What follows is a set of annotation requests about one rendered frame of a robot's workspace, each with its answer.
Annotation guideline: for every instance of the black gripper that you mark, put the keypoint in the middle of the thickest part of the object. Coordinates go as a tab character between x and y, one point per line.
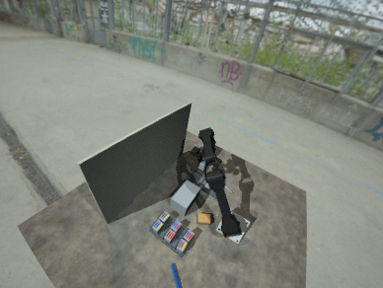
199	155

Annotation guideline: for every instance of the dark grey wall panel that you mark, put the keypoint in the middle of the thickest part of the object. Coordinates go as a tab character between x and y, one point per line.
119	172

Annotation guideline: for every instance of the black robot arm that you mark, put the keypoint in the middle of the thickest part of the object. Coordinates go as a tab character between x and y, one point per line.
216	181

